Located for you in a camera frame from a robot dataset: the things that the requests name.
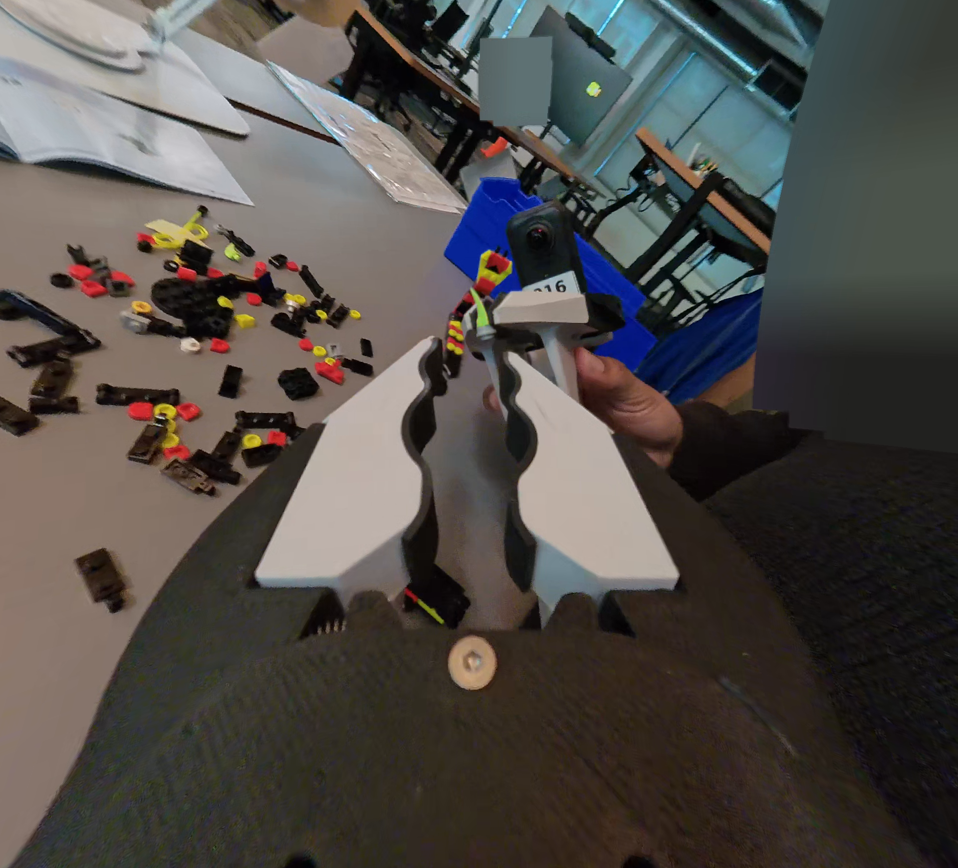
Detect black lego assembly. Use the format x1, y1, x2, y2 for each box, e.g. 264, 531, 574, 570
404, 567, 470, 627

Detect red yellow black lego chain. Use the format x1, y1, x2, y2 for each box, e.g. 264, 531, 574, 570
444, 249, 515, 380

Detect wooden desk with black legs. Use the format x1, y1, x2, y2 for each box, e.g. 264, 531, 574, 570
632, 127, 773, 300

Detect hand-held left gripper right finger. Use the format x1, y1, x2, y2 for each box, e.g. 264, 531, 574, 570
498, 358, 682, 624

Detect white flat board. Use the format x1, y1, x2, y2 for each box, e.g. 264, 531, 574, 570
71, 26, 251, 138

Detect person's right forearm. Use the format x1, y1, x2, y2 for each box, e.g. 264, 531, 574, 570
665, 400, 824, 502

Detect blue plastic bin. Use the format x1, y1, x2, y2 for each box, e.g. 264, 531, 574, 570
444, 177, 657, 371

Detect clear plastic bag with sheet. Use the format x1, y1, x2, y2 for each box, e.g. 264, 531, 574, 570
265, 60, 470, 216

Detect white round stand base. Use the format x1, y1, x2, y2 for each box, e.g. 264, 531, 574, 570
0, 0, 240, 73

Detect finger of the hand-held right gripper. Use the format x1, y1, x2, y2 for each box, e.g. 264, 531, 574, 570
492, 292, 588, 327
464, 314, 519, 398

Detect open instruction booklet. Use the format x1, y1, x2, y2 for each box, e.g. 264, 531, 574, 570
0, 56, 255, 208

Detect pile of loose lego pieces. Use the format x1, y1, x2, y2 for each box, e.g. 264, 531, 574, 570
0, 204, 375, 498

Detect person's dark knit sweater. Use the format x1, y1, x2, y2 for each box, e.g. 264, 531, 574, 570
700, 430, 958, 868

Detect person's right hand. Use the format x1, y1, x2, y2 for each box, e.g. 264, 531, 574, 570
575, 348, 684, 468

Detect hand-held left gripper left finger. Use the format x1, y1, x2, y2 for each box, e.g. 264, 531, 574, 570
254, 337, 444, 606

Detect long wooden desk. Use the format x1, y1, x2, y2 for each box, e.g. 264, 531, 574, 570
346, 6, 600, 218

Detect dark lego plate with clip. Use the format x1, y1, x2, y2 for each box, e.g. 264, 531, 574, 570
75, 548, 130, 615

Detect dark laptop with sticker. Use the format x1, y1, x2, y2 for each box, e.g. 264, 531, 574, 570
530, 5, 634, 146

